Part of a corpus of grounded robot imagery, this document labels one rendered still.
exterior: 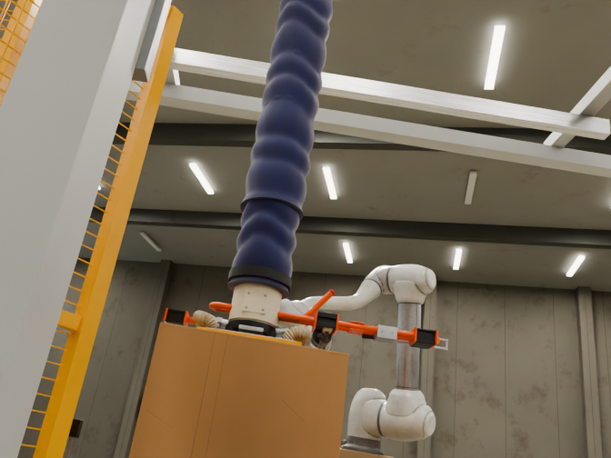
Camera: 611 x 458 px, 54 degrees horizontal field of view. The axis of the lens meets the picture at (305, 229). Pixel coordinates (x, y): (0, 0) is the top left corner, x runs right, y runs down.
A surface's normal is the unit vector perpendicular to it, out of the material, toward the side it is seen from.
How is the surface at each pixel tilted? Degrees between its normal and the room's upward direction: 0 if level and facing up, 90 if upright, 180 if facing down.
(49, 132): 90
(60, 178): 90
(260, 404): 90
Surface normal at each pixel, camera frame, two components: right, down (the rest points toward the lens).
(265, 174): -0.30, -0.32
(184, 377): 0.18, -0.37
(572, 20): -0.13, 0.91
